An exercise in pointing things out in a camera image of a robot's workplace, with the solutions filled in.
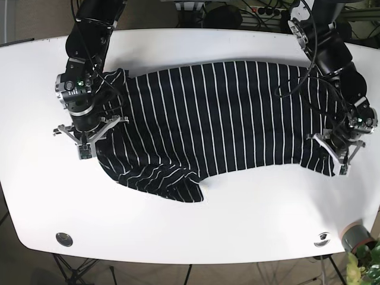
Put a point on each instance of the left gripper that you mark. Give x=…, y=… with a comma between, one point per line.
x=342, y=142

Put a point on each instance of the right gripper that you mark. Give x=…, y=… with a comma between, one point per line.
x=92, y=117

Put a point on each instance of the black white striped T-shirt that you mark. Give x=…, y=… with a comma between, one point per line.
x=190, y=123

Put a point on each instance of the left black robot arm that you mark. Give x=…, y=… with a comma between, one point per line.
x=312, y=23

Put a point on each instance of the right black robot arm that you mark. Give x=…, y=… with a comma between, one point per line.
x=83, y=89

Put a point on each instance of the grey plant pot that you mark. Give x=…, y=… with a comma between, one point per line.
x=355, y=235

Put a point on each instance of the right metal table grommet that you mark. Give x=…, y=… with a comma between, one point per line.
x=322, y=240

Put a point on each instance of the metal table grommet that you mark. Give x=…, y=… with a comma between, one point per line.
x=64, y=239
x=322, y=240

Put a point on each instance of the left metal table grommet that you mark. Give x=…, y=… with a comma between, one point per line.
x=64, y=239

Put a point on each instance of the green plant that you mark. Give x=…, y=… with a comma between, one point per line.
x=363, y=265

